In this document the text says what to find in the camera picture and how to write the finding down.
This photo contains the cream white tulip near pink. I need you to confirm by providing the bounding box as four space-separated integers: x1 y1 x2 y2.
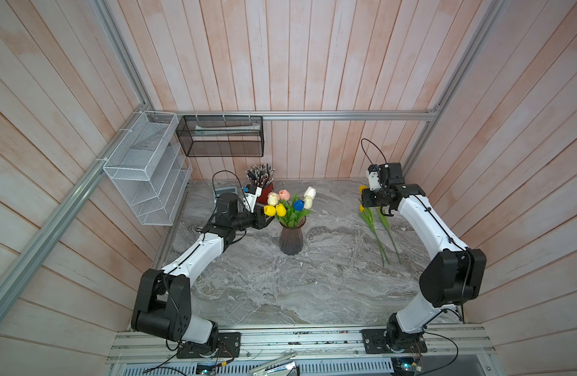
267 192 279 207

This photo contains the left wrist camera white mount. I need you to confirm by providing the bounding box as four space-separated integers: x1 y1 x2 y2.
243 184 263 212

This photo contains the red metal pencil bucket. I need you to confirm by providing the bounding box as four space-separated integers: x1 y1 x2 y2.
256 183 274 205

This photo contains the white wire mesh shelf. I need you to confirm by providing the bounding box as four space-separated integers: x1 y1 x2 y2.
104 111 192 227

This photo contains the blue tulip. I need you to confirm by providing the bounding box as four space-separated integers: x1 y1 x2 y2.
293 200 305 212

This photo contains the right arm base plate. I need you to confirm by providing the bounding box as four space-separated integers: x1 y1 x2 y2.
360 329 428 354

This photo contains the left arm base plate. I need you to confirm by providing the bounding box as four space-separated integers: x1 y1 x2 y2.
177 332 241 359

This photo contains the pink tulip front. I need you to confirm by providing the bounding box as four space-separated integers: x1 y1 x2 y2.
278 190 291 201

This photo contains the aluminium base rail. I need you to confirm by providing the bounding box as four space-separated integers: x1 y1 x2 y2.
106 324 497 364

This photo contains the white tulip lower right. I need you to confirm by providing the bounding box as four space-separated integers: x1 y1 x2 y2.
303 196 313 210

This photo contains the yellow tulip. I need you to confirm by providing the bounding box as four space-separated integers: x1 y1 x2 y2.
275 203 288 218
360 205 390 266
264 205 277 217

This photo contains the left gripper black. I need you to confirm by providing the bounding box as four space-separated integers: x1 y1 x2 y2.
231 206 278 231

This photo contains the black wire mesh basket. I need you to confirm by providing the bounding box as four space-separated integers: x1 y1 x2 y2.
176 115 265 158

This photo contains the dark red ribbed glass vase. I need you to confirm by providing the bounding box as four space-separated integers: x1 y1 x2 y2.
279 217 307 255

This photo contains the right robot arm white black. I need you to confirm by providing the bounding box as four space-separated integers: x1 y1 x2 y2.
361 163 487 353

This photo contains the white tulip tall right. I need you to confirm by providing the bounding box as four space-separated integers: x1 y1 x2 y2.
304 186 317 200

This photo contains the bundle of pencils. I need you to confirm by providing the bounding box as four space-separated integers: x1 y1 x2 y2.
246 164 275 189

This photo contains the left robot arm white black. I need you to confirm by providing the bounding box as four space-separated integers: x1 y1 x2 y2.
130 193 276 354

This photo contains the grey calculator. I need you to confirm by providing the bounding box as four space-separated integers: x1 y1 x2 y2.
214 186 238 198

